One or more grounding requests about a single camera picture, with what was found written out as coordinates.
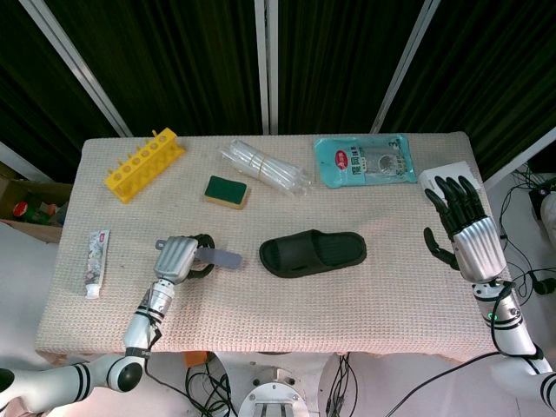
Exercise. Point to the yellow test tube rack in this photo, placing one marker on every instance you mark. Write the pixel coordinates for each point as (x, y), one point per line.
(130, 182)

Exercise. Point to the green yellow sponge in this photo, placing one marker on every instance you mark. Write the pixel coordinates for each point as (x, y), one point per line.
(226, 189)

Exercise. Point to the white cardboard box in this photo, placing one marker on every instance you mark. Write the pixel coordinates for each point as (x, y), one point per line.
(452, 169)

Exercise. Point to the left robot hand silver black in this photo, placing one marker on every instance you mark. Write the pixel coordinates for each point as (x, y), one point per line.
(174, 258)

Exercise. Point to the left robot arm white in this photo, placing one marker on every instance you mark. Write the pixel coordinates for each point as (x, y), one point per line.
(139, 330)

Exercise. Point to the white grey robot torso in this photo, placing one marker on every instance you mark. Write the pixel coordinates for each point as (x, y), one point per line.
(273, 391)

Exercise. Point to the small orange box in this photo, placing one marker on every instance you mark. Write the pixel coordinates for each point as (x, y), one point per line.
(196, 359)

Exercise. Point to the white rounded device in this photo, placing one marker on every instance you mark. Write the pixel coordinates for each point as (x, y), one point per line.
(546, 213)

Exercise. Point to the black slide slipper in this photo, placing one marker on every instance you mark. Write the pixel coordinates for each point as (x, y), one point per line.
(304, 249)

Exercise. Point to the white aluminium partition post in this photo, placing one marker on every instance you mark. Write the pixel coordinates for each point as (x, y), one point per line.
(521, 163)
(403, 65)
(78, 65)
(13, 158)
(266, 65)

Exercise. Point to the dark green curtain panel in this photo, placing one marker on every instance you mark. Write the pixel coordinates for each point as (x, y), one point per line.
(486, 65)
(339, 65)
(174, 65)
(35, 87)

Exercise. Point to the teal plastic product bag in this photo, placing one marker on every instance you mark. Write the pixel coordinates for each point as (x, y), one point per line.
(347, 165)

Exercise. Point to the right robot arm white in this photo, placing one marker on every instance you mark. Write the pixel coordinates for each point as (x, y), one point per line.
(508, 321)

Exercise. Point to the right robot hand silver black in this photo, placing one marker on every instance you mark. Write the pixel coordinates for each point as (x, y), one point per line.
(478, 243)

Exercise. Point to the bundle of clear plastic tubes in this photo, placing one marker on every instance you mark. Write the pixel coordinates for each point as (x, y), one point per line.
(269, 167)

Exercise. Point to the brown cardboard box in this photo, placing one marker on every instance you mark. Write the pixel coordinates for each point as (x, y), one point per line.
(39, 232)

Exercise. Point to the grey brush black bristles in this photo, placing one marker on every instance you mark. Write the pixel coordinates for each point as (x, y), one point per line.
(226, 259)

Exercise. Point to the beige waffle table cloth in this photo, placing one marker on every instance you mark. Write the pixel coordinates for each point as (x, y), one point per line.
(304, 313)

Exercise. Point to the red lid jar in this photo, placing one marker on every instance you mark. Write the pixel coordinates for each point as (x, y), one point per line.
(21, 209)

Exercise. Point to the white toothpaste tube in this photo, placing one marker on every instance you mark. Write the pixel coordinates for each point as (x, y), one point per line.
(96, 260)

